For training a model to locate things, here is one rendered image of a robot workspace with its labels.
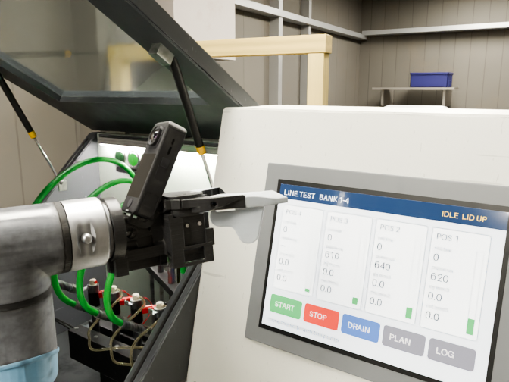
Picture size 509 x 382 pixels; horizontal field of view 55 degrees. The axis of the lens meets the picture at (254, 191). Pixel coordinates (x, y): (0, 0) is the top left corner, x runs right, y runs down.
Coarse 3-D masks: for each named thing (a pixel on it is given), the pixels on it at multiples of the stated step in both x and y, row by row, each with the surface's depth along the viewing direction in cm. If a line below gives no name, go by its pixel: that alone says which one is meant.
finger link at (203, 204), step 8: (184, 200) 54; (192, 200) 54; (200, 200) 54; (208, 200) 54; (216, 200) 54; (224, 200) 54; (232, 200) 55; (240, 200) 55; (192, 208) 55; (200, 208) 54; (208, 208) 54; (216, 208) 55; (224, 208) 55; (232, 208) 55
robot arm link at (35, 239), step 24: (0, 216) 46; (24, 216) 47; (48, 216) 48; (0, 240) 45; (24, 240) 46; (48, 240) 47; (0, 264) 45; (24, 264) 46; (48, 264) 47; (0, 288) 45; (24, 288) 46
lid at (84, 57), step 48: (0, 0) 95; (48, 0) 89; (96, 0) 80; (144, 0) 80; (0, 48) 119; (48, 48) 110; (96, 48) 103; (144, 48) 92; (192, 48) 91; (48, 96) 140; (96, 96) 133; (144, 96) 122; (192, 96) 113; (240, 96) 105
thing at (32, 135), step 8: (0, 80) 131; (8, 88) 132; (8, 96) 133; (16, 104) 134; (16, 112) 135; (24, 120) 137; (32, 128) 139; (32, 136) 139; (48, 160) 144; (56, 176) 147; (64, 184) 149
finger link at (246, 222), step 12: (252, 192) 57; (264, 192) 57; (252, 204) 55; (264, 204) 56; (216, 216) 56; (228, 216) 56; (240, 216) 56; (252, 216) 56; (240, 228) 56; (252, 228) 56; (252, 240) 57
